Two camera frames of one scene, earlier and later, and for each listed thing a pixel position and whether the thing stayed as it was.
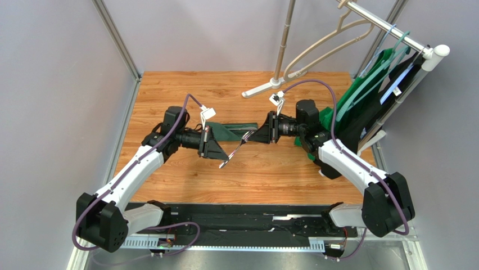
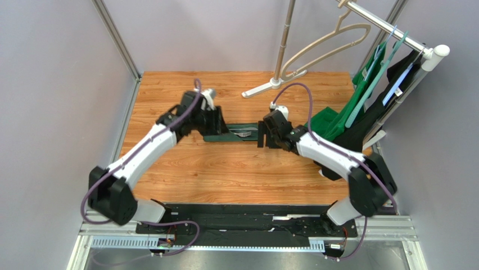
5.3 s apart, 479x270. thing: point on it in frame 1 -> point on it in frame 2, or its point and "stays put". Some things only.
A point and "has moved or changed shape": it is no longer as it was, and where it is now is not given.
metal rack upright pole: [283, 46] stays put
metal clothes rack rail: [434, 55] stays put
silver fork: [244, 138] has moved or changed shape
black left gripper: [210, 149] -> [218, 126]
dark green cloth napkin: [231, 131] stays put
